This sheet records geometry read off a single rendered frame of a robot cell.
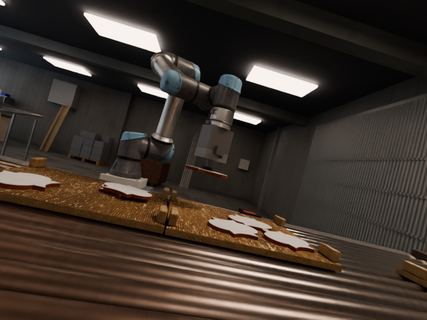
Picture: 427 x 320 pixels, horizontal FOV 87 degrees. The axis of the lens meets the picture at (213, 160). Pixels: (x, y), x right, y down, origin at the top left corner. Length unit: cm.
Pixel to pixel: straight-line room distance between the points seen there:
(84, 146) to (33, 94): 333
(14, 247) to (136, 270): 15
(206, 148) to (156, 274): 41
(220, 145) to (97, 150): 862
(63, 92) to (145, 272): 1042
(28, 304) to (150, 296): 11
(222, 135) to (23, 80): 1151
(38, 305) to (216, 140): 55
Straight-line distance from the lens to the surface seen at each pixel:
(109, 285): 31
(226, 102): 71
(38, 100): 1154
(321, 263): 61
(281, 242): 60
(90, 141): 933
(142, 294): 31
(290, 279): 48
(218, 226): 54
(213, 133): 68
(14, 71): 1232
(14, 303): 29
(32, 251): 38
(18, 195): 54
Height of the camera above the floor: 108
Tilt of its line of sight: 2 degrees up
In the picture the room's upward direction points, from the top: 15 degrees clockwise
